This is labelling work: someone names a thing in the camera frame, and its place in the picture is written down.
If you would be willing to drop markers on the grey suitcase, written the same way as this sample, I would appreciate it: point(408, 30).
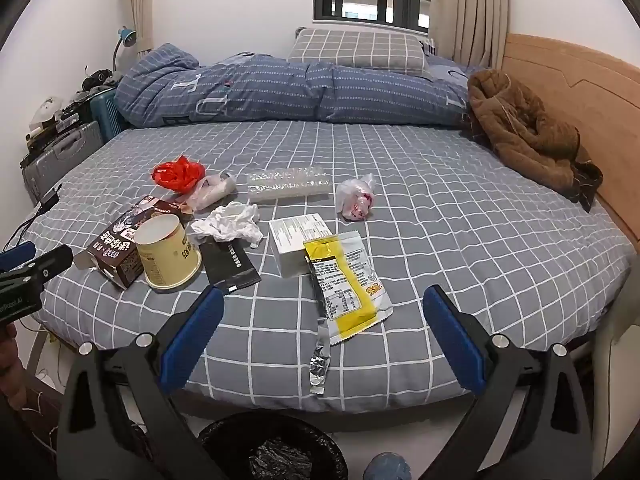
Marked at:
point(70, 150)

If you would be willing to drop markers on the black packet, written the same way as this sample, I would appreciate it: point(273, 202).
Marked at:
point(227, 267)

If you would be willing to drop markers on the white plastic item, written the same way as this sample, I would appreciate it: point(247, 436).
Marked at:
point(44, 110)

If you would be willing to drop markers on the blue slipper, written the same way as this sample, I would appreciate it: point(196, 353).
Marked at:
point(387, 467)

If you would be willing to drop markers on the teal suitcase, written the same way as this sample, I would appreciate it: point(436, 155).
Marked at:
point(107, 110)

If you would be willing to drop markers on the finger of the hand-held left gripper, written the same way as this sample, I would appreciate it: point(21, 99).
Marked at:
point(15, 256)
point(50, 261)

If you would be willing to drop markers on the narrow beige curtain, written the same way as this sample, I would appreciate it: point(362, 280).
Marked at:
point(140, 0)

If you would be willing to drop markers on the blue desk lamp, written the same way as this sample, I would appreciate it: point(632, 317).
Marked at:
point(127, 36)

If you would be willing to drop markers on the black power adapter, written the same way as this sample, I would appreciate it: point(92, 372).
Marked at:
point(50, 199)

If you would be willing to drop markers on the silver foil wrapper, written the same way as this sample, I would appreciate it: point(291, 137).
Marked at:
point(320, 360)

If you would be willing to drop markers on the brown quilted jacket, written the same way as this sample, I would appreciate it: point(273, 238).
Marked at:
point(525, 130)

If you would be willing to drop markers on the black round gadget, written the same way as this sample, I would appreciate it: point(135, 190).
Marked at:
point(97, 77)

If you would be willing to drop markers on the white cardboard box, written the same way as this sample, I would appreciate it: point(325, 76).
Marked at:
point(290, 245)

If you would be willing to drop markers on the brown patterned cloth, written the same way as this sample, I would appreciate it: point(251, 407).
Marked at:
point(35, 415)

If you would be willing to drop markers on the person's left hand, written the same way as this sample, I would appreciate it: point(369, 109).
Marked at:
point(7, 360)

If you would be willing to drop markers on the white plastic pouch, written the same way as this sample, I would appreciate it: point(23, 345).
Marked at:
point(212, 190)

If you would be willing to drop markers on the grey checked pillow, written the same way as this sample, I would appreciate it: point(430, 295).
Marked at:
point(350, 50)

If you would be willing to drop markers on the blue striped duvet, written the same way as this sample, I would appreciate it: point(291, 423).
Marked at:
point(300, 90)

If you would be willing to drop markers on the cream paper cup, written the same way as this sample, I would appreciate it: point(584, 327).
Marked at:
point(167, 255)

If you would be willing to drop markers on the wooden headboard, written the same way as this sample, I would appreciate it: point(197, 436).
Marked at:
point(575, 70)

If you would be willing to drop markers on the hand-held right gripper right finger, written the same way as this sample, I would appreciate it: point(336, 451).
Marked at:
point(455, 340)

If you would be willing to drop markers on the red plastic bag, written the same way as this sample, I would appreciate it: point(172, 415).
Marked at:
point(177, 175)

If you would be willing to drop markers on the yellow snack wrapper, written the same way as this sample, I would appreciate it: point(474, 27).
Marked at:
point(350, 285)

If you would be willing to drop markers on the small clear red-printed bag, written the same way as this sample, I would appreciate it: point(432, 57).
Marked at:
point(355, 200)

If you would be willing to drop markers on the clear bubble wrap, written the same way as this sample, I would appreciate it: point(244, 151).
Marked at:
point(287, 185)

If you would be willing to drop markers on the trash bin with black bag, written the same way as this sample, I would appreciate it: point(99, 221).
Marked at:
point(270, 455)

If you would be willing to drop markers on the white tissue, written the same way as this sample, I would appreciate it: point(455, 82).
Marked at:
point(227, 222)

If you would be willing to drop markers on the brown milk carton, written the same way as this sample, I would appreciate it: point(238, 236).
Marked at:
point(112, 255)

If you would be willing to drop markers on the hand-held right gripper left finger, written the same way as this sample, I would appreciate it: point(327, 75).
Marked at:
point(192, 330)

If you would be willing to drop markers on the bed with grey checked sheet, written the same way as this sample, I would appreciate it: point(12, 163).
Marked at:
point(400, 240)

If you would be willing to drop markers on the wide beige curtain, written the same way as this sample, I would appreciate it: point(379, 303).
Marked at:
point(475, 5)

